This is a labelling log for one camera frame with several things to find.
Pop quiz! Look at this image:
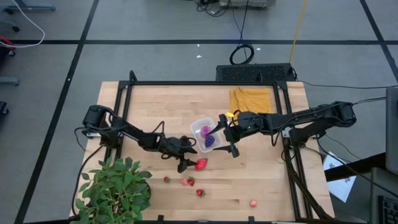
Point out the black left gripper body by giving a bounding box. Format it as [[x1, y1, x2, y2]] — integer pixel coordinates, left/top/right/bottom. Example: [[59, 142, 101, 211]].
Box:
[[160, 135, 198, 161]]

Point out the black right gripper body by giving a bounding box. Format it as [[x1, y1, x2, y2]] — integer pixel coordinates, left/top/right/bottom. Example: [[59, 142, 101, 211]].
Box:
[[218, 111, 261, 159]]

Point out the purple pink striped toy fruit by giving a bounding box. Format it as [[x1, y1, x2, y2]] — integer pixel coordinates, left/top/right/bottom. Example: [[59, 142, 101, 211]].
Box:
[[200, 124, 213, 138]]

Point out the large red toy strawberry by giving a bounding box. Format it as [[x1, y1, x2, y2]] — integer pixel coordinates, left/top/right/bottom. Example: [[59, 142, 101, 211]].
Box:
[[195, 157, 209, 172]]

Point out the clear plastic tupperware container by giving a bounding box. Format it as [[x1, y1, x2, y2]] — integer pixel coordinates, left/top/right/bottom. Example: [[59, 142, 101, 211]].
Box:
[[190, 116, 224, 154]]

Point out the mustard yellow folded cloth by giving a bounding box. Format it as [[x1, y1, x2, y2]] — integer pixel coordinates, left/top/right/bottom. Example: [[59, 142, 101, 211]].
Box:
[[229, 86, 273, 126]]

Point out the black perforated computer case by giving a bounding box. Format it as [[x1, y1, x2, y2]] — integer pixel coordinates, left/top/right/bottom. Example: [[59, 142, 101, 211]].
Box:
[[215, 63, 297, 83]]

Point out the green leafy potted plant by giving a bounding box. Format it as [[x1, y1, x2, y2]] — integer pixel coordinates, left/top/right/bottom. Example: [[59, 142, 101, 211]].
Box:
[[73, 157, 154, 224]]

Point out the white paper sheet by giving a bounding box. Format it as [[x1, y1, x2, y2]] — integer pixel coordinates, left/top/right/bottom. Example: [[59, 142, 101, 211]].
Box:
[[322, 151, 358, 203]]

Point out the grey device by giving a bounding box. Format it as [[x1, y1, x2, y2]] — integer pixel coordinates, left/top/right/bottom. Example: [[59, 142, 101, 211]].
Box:
[[218, 0, 277, 9]]

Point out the grey monitor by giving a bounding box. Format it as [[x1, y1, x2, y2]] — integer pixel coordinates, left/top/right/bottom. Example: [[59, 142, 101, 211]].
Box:
[[385, 86, 398, 175]]

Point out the grey desk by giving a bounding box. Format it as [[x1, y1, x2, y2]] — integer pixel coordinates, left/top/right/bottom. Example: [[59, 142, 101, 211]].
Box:
[[369, 167, 398, 224]]

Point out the black keyboard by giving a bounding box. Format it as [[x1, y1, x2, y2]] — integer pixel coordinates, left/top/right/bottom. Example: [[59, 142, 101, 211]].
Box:
[[377, 195, 398, 224]]

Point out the grey floor bar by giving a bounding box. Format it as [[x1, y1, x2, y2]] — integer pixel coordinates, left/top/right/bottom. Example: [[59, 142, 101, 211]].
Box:
[[0, 76, 21, 88]]

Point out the red object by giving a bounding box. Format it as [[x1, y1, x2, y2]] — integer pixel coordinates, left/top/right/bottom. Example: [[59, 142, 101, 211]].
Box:
[[0, 35, 17, 57]]

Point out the grey table foot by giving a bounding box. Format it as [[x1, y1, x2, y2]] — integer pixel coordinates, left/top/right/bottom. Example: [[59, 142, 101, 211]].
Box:
[[4, 0, 57, 15]]

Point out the black coiled cable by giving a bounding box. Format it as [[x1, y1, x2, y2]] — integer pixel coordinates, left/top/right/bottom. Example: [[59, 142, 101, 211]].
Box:
[[229, 0, 256, 66]]

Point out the grey left arm base plate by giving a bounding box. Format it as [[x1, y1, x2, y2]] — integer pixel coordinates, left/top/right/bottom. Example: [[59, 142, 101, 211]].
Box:
[[83, 129, 102, 139]]

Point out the black cable bundle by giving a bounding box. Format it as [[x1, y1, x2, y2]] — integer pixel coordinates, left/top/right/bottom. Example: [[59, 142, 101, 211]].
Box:
[[281, 146, 335, 222]]

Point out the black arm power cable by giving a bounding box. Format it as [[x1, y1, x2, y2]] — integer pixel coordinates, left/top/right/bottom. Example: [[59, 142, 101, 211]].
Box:
[[71, 143, 106, 218]]

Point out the black floor cable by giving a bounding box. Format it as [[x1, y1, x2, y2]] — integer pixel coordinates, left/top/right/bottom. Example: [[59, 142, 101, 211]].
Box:
[[298, 79, 398, 90], [353, 96, 387, 106]]

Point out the yellow cable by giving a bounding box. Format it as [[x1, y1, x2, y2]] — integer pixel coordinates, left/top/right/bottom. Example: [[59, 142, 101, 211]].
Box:
[[289, 0, 309, 65]]

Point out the tangle of black cables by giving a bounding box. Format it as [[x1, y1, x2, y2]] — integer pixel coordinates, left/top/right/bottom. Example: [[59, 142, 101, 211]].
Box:
[[193, 0, 229, 18]]

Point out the white cable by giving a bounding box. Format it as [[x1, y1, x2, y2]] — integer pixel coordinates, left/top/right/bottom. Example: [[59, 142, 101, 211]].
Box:
[[0, 0, 46, 49]]

